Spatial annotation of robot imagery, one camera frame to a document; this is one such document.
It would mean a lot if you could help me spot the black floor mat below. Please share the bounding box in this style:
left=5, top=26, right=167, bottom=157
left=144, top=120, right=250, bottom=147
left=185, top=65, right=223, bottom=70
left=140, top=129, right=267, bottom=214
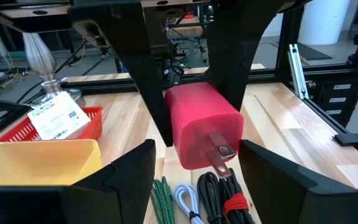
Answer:
left=296, top=42, right=333, bottom=62

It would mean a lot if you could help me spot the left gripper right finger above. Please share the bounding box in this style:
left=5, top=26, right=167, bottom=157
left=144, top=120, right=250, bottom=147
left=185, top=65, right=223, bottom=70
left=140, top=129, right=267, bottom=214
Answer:
left=238, top=139, right=318, bottom=224

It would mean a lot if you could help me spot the black cable red tie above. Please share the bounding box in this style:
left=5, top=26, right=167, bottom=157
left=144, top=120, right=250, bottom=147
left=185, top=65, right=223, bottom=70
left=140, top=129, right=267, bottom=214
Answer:
left=196, top=167, right=256, bottom=224

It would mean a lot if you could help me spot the yellow translucent plastic bin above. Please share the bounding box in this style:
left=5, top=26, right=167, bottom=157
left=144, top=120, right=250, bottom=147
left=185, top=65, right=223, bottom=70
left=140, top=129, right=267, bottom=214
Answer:
left=0, top=139, right=103, bottom=187

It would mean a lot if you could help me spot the white green acer box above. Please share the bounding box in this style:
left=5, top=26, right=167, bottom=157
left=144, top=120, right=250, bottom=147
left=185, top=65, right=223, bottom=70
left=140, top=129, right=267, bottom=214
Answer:
left=27, top=90, right=92, bottom=141

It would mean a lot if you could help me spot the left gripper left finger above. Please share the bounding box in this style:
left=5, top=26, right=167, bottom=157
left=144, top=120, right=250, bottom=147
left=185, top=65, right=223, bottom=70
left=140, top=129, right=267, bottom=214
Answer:
left=73, top=139, right=157, bottom=224

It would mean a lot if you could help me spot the pink wall charger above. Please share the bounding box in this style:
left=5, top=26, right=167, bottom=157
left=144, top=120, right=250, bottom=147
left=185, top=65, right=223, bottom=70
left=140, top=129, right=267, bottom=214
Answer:
left=164, top=82, right=245, bottom=179

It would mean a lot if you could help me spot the green braided cable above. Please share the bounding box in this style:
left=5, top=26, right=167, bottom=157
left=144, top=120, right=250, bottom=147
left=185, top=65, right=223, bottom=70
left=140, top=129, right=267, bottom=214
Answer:
left=150, top=176, right=176, bottom=224

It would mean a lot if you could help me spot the black flat bracket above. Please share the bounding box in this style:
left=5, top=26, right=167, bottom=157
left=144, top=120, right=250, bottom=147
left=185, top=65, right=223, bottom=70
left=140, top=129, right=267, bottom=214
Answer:
left=333, top=133, right=358, bottom=147

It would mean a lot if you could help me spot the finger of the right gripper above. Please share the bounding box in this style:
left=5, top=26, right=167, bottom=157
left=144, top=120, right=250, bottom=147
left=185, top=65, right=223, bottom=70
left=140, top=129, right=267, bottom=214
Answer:
left=70, top=0, right=174, bottom=148
left=205, top=0, right=307, bottom=111

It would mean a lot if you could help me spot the white cable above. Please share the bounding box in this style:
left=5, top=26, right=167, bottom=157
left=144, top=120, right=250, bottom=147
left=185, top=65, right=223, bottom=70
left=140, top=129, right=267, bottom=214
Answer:
left=174, top=183, right=205, bottom=224

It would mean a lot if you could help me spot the black aluminium table frame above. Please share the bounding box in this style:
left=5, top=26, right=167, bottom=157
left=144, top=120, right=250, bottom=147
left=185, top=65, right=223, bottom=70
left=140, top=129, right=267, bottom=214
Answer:
left=0, top=6, right=358, bottom=167

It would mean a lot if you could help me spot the silver aluminium extrusion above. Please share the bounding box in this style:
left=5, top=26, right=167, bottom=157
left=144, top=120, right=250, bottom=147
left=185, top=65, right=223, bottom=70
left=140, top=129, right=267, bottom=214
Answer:
left=287, top=43, right=310, bottom=100

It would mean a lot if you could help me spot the white round column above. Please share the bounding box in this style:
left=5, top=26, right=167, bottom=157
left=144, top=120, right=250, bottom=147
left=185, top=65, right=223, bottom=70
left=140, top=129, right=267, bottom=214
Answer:
left=298, top=0, right=351, bottom=46

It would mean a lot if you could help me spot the red slotted plastic basket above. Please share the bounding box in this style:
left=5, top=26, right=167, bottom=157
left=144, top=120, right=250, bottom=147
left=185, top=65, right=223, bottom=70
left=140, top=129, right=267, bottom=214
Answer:
left=0, top=105, right=104, bottom=143

